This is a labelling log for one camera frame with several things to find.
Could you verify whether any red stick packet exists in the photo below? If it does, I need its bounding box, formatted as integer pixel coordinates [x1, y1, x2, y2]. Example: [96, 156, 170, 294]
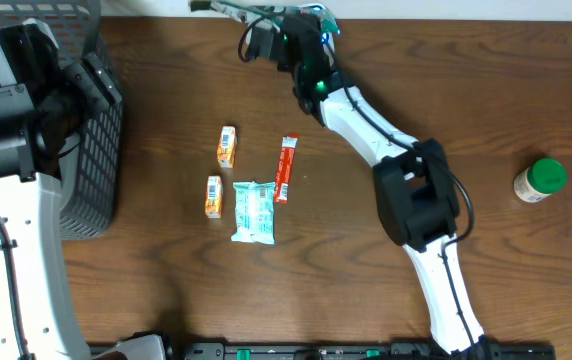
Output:
[274, 134, 299, 204]

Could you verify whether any small orange carton box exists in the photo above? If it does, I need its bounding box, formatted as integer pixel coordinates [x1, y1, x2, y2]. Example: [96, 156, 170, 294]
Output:
[217, 126, 237, 168]

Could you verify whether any mint green wipes packet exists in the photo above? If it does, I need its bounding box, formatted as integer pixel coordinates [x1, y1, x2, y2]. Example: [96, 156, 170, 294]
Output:
[231, 181, 275, 245]

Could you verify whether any green lid white jar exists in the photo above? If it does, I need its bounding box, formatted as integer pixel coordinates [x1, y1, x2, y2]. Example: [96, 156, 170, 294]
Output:
[513, 158, 567, 203]

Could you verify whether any green 3M package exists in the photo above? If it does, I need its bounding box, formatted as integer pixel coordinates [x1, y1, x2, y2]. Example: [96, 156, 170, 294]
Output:
[189, 0, 341, 34]

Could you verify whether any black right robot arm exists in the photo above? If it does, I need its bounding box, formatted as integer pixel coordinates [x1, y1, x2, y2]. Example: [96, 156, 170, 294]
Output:
[274, 8, 485, 358]

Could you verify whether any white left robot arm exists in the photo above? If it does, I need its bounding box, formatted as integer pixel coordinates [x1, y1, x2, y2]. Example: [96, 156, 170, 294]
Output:
[0, 53, 122, 359]

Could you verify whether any white barcode scanner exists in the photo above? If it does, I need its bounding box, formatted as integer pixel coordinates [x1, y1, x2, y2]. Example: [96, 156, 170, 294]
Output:
[295, 4, 332, 20]

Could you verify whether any grey plastic mesh basket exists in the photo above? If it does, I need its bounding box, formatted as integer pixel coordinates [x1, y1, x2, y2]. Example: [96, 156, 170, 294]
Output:
[0, 1, 123, 240]

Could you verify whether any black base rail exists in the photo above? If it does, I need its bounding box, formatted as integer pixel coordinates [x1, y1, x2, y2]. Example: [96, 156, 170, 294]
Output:
[91, 338, 557, 360]

